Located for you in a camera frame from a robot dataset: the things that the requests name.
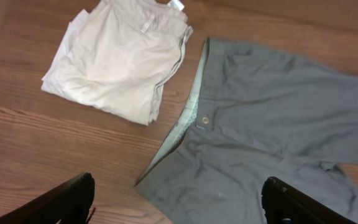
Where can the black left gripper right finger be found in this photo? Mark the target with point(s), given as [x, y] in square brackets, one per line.
[284, 204]

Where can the folded beige shorts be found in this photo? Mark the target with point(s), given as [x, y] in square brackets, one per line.
[118, 57]

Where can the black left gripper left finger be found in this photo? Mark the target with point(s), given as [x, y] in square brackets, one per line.
[69, 203]

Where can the grey shorts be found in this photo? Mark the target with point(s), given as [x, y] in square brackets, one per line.
[253, 113]

